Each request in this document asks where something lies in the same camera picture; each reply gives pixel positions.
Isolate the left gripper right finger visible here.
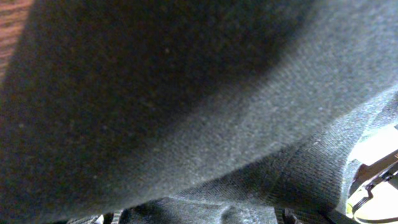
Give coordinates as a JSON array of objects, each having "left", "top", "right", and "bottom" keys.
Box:
[{"left": 274, "top": 207, "right": 311, "bottom": 224}]

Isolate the black t-shirt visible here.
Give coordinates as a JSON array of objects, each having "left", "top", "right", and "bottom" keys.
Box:
[{"left": 1, "top": 1, "right": 397, "bottom": 223}]

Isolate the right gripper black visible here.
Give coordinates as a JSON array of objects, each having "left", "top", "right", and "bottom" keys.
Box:
[{"left": 349, "top": 150, "right": 397, "bottom": 224}]

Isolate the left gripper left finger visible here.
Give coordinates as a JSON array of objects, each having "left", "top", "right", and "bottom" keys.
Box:
[{"left": 67, "top": 210, "right": 124, "bottom": 224}]

